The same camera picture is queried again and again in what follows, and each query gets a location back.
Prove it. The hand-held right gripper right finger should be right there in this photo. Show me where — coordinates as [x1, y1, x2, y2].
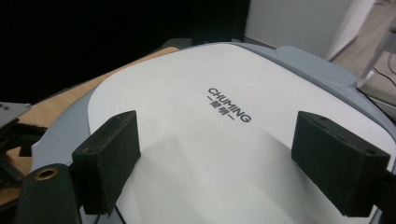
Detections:
[290, 110, 391, 217]

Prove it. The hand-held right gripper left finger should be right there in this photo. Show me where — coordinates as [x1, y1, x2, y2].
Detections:
[71, 110, 142, 216]

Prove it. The white and grey rice cooker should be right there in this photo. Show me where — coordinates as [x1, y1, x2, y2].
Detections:
[31, 41, 396, 224]

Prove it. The white metal stand leg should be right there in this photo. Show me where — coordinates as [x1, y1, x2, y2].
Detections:
[356, 26, 396, 89]

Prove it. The black cable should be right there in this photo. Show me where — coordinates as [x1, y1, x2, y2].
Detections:
[372, 52, 396, 88]

